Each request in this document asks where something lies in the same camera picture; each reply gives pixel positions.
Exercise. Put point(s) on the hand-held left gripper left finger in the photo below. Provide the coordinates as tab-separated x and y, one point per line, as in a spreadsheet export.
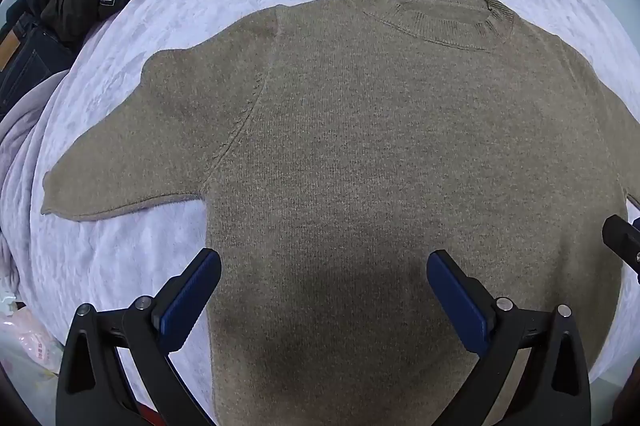
187	301

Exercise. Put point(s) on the dark blue jeans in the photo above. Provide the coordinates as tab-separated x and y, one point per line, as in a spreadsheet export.
30	61

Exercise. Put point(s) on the brown knit sweater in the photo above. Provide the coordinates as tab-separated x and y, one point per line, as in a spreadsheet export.
375	131

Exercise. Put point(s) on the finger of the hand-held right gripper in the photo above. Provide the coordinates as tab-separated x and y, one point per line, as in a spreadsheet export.
622	238

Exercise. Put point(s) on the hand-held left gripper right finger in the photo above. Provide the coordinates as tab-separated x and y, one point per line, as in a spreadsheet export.
460	301

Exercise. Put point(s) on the clear plastic bag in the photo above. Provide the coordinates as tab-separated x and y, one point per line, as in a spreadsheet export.
27	346

